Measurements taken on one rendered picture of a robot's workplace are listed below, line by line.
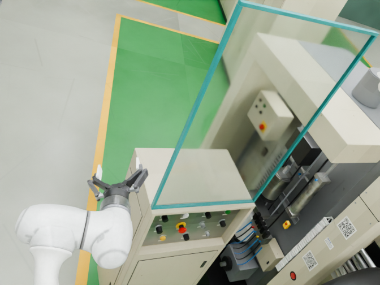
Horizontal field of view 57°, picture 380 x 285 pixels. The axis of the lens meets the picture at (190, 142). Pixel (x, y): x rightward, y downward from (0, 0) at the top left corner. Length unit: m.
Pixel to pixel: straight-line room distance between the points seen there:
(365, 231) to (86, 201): 2.21
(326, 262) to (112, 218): 1.12
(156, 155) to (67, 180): 1.57
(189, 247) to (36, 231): 1.16
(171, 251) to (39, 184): 1.60
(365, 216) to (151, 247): 1.02
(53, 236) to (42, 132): 2.72
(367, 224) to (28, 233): 1.24
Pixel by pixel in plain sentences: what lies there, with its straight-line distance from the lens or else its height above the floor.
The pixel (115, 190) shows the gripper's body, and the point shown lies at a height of 1.66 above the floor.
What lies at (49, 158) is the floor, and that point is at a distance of 3.38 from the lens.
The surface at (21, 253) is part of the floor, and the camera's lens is 2.85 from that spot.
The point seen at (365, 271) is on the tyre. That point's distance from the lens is 1.73.
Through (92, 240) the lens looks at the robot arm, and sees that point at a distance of 0.95.
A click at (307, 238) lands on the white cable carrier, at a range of 1.86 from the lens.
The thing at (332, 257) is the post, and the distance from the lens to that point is 1.76.
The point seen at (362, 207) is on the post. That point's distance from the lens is 1.61.
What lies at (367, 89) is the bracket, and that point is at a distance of 1.94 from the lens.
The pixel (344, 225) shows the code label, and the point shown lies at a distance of 1.68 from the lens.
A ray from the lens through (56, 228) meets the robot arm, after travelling 0.94.
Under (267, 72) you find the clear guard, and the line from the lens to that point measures 1.19.
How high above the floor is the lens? 2.50
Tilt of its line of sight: 40 degrees down
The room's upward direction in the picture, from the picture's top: 25 degrees clockwise
